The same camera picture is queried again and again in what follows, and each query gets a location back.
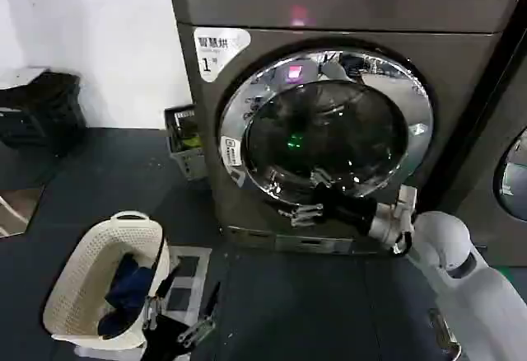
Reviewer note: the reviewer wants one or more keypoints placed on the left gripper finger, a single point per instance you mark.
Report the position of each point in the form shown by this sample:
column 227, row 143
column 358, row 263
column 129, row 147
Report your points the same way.
column 158, row 295
column 206, row 315

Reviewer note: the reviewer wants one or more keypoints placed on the white label sticker with print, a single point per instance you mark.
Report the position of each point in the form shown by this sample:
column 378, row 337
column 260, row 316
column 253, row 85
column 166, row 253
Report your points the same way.
column 218, row 50

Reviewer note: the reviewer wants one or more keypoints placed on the grey front-load dryer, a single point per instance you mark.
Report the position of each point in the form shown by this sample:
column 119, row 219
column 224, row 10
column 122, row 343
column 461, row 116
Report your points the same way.
column 453, row 89

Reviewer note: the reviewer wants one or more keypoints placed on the black plastic crate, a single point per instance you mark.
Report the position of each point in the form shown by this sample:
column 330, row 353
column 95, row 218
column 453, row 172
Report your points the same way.
column 45, row 113

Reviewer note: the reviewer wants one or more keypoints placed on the round chrome glass dryer door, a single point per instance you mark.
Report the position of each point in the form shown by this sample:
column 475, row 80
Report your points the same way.
column 329, row 130

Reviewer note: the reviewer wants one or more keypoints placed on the cream perforated laundry basket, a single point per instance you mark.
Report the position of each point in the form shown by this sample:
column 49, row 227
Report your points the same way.
column 86, row 287

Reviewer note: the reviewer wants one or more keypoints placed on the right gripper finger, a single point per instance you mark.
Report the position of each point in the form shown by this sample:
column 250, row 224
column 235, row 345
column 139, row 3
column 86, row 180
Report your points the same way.
column 306, row 214
column 329, row 186

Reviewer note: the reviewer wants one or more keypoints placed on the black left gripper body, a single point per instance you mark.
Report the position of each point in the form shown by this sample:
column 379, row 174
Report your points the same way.
column 164, row 340

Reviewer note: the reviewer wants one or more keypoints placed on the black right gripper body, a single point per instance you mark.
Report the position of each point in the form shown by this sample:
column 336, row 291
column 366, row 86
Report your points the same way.
column 350, row 214

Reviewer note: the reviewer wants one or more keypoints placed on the grey dryer with round door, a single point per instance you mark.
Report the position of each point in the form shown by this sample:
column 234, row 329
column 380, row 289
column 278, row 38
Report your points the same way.
column 494, row 138

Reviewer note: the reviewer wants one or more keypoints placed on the white mat with grey squares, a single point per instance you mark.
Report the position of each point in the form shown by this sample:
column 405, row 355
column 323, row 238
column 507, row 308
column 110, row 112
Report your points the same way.
column 187, row 278

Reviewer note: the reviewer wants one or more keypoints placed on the dark blue garment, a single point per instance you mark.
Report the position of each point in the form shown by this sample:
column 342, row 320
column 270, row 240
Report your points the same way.
column 125, row 284

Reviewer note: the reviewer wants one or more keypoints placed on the small grey bin with goods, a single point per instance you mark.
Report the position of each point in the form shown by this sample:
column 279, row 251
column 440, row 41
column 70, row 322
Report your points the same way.
column 185, row 134

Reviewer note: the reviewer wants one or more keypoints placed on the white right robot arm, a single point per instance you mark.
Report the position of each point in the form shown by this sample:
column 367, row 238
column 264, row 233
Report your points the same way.
column 461, row 270

